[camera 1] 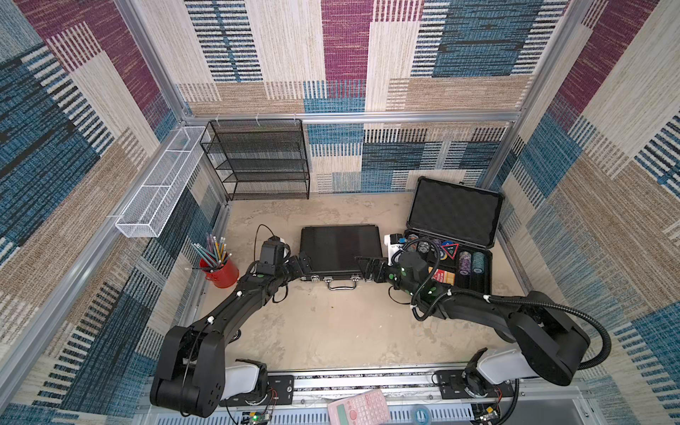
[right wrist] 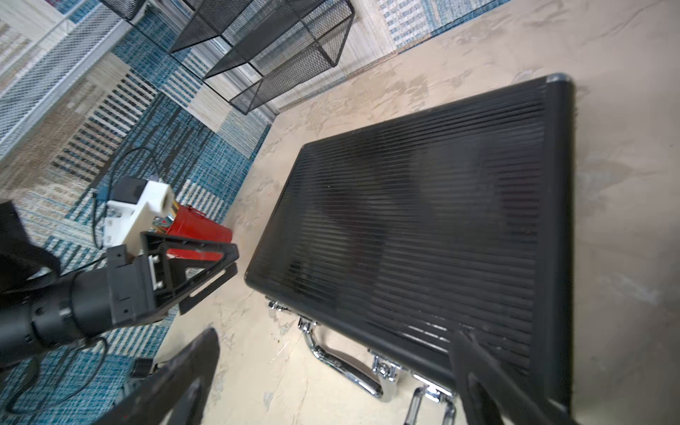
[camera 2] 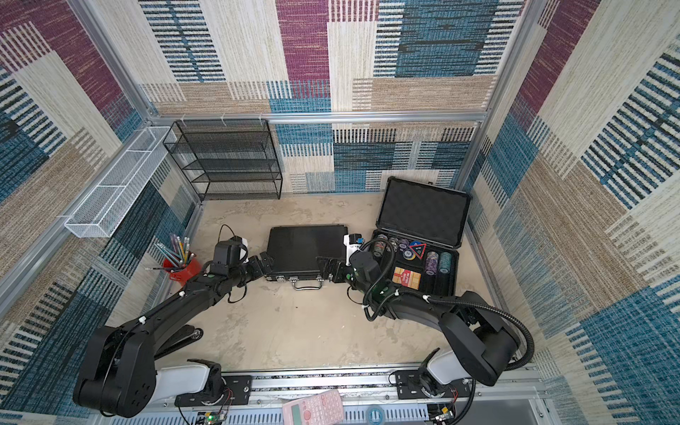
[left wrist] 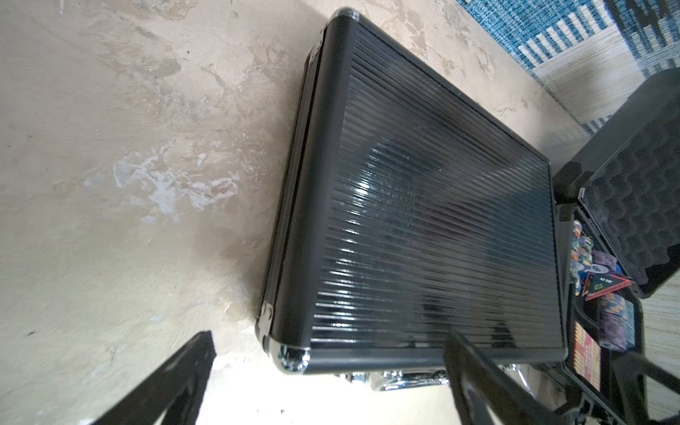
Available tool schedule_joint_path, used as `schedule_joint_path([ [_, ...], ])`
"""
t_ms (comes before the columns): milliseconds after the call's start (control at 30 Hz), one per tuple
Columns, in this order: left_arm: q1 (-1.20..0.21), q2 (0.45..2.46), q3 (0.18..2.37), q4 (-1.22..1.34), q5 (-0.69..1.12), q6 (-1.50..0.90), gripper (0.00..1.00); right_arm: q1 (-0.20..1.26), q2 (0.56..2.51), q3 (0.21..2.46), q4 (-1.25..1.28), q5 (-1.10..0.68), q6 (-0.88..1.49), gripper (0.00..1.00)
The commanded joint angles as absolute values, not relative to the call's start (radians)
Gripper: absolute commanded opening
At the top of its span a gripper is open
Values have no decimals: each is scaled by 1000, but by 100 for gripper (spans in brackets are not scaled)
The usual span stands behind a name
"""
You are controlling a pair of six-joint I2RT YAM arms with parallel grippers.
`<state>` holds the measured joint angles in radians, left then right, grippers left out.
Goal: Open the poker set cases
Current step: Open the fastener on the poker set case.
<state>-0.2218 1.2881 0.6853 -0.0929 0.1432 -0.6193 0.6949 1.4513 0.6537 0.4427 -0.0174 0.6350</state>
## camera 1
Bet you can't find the black poker set case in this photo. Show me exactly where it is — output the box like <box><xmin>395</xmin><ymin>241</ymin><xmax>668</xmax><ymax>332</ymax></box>
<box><xmin>299</xmin><ymin>224</ymin><xmax>383</xmax><ymax>291</ymax></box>

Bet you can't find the grey poker set case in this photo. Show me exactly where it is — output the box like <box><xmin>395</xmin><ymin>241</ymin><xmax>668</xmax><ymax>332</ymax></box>
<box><xmin>405</xmin><ymin>176</ymin><xmax>505</xmax><ymax>293</ymax></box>

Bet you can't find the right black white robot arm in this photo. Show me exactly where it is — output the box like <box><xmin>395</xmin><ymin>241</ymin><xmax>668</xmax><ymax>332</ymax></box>
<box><xmin>357</xmin><ymin>253</ymin><xmax>612</xmax><ymax>398</ymax></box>

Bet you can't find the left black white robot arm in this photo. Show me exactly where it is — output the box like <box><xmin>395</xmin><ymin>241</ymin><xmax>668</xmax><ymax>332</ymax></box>
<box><xmin>150</xmin><ymin>256</ymin><xmax>312</xmax><ymax>418</ymax></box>

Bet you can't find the red playing card box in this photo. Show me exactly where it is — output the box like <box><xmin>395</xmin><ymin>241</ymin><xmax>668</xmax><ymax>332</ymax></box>
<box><xmin>431</xmin><ymin>269</ymin><xmax>456</xmax><ymax>285</ymax></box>

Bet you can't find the red pencil cup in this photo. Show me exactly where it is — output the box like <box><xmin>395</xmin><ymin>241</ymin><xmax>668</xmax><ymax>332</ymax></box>
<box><xmin>199</xmin><ymin>257</ymin><xmax>240</xmax><ymax>289</ymax></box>

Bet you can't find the triangular dealer button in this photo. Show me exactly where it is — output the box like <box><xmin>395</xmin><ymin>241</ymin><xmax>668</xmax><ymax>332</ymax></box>
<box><xmin>440</xmin><ymin>241</ymin><xmax>459</xmax><ymax>260</ymax></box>

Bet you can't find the bundle of coloured pencils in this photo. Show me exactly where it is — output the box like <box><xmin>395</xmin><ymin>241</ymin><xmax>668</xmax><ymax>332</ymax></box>
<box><xmin>189</xmin><ymin>234</ymin><xmax>230</xmax><ymax>272</ymax></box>

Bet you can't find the black mesh shelf rack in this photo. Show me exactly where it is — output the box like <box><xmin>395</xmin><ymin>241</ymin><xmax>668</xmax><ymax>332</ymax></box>
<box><xmin>201</xmin><ymin>119</ymin><xmax>311</xmax><ymax>201</ymax></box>

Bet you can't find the pink calculator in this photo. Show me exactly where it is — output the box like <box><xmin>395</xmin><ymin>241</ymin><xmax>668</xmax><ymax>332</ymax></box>
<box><xmin>328</xmin><ymin>389</ymin><xmax>391</xmax><ymax>425</ymax></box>

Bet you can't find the blue tape roll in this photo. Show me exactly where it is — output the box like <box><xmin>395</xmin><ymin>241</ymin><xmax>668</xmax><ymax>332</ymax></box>
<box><xmin>411</xmin><ymin>405</ymin><xmax>432</xmax><ymax>425</ymax></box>

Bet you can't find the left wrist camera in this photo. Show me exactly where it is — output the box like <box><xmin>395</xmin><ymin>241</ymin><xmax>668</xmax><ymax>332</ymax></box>
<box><xmin>256</xmin><ymin>236</ymin><xmax>290</xmax><ymax>276</ymax></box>

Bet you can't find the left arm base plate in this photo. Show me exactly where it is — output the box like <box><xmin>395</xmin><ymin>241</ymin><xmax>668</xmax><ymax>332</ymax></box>
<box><xmin>263</xmin><ymin>375</ymin><xmax>295</xmax><ymax>407</ymax></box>

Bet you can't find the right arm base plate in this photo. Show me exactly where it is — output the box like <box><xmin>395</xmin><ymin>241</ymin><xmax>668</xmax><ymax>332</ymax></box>
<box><xmin>431</xmin><ymin>369</ymin><xmax>515</xmax><ymax>400</ymax></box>

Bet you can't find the white wire mesh basket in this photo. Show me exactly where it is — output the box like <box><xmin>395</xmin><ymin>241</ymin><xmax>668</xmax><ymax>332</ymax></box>
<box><xmin>115</xmin><ymin>127</ymin><xmax>205</xmax><ymax>238</ymax></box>

